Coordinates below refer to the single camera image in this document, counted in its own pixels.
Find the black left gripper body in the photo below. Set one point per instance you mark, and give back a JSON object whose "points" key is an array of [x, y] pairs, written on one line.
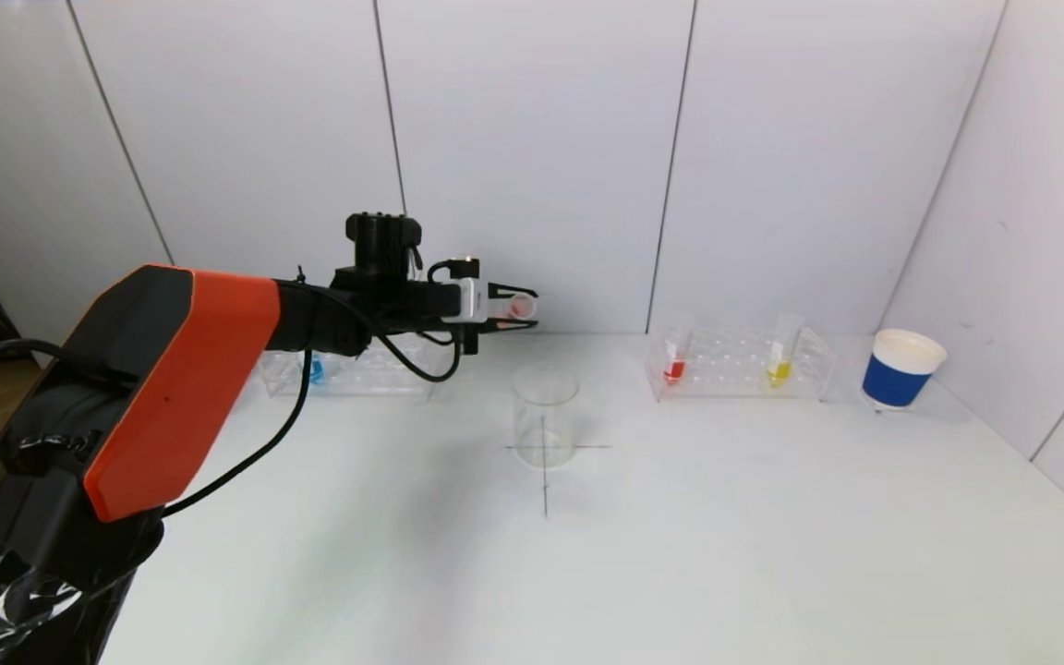
{"points": [[474, 301]]}

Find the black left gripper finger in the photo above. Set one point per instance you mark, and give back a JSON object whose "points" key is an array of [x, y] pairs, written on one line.
{"points": [[513, 289], [513, 324]]}

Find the clear conical 50mL test tube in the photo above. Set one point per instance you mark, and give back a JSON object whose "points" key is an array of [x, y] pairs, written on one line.
{"points": [[520, 306]]}

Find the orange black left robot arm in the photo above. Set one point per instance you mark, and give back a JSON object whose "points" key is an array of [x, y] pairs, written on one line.
{"points": [[181, 369]]}

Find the clear glass beaker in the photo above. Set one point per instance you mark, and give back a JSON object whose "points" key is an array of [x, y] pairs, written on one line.
{"points": [[546, 416]]}

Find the clear acrylic test tube rack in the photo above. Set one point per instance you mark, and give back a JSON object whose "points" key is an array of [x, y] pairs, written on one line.
{"points": [[375, 374], [735, 369]]}

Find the red pigment test tube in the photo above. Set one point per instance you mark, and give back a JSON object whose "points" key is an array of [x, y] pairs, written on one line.
{"points": [[674, 369]]}

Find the blue pigment test tube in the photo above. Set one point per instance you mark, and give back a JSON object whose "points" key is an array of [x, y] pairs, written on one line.
{"points": [[316, 371]]}

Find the yellow pigment test tube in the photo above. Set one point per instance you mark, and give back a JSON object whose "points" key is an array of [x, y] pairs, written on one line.
{"points": [[779, 369]]}

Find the blue white paper cup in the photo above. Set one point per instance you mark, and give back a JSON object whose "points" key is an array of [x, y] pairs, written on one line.
{"points": [[897, 379]]}

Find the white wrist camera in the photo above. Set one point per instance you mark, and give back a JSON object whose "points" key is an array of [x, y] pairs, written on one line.
{"points": [[467, 300]]}

